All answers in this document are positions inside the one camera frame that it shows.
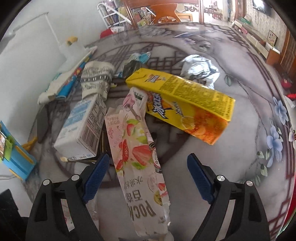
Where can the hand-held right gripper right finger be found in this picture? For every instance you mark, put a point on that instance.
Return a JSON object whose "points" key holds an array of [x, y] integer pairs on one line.
{"points": [[198, 178]]}

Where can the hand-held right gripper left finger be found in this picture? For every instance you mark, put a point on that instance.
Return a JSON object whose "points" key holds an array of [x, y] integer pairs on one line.
{"points": [[97, 176]]}

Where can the white strawberry snack wrapper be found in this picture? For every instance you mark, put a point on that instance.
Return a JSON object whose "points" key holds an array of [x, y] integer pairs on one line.
{"points": [[138, 166]]}

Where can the white blue milk carton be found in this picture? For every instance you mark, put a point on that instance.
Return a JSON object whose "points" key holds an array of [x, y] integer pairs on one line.
{"points": [[81, 129]]}

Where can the yellow orange drink carton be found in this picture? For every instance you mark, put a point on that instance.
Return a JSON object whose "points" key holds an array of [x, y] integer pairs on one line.
{"points": [[185, 104]]}

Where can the patterned paper cup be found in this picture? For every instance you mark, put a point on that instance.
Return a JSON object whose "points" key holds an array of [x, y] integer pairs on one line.
{"points": [[97, 78]]}

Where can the red basin green rim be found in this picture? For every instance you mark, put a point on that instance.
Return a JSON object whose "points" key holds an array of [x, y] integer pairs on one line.
{"points": [[290, 215]]}

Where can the silver wrapper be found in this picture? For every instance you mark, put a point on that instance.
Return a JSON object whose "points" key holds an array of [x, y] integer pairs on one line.
{"points": [[198, 69]]}

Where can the blue white wrapper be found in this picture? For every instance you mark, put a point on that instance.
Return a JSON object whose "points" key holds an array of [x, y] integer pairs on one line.
{"points": [[136, 62]]}

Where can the blue box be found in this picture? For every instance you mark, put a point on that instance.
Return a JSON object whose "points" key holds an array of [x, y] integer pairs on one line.
{"points": [[18, 160]]}

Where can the green clip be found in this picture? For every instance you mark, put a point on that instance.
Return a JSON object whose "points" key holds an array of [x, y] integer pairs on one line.
{"points": [[8, 148]]}

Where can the yellow plastic object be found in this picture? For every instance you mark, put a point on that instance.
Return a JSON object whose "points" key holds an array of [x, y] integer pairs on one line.
{"points": [[30, 142]]}

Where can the blue picture book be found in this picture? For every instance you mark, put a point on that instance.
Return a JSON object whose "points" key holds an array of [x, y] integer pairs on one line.
{"points": [[71, 81]]}

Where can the red dustpan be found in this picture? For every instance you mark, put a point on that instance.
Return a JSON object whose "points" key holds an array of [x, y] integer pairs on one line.
{"points": [[291, 96]]}

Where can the small red bucket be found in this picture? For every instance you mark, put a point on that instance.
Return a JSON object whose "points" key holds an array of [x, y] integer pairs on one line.
{"points": [[286, 83]]}

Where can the yellow toy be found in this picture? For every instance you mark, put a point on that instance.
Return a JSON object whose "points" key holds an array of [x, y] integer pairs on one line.
{"points": [[71, 40]]}

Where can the white printed cup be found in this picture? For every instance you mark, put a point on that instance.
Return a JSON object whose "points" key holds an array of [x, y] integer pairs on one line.
{"points": [[118, 29]]}

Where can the wooden television cabinet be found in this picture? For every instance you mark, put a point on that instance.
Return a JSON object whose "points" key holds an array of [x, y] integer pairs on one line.
{"points": [[259, 39]]}

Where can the framed patchwork picture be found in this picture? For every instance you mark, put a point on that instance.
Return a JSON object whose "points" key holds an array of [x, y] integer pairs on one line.
{"points": [[272, 36]]}

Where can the white bookshelf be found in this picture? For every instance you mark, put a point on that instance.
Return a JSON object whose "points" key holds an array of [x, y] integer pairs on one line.
{"points": [[115, 14]]}

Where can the wooden chair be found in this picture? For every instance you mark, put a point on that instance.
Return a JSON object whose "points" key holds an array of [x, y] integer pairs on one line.
{"points": [[166, 11]]}

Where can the wall television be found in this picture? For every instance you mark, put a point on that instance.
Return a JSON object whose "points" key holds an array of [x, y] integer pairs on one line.
{"points": [[261, 5]]}

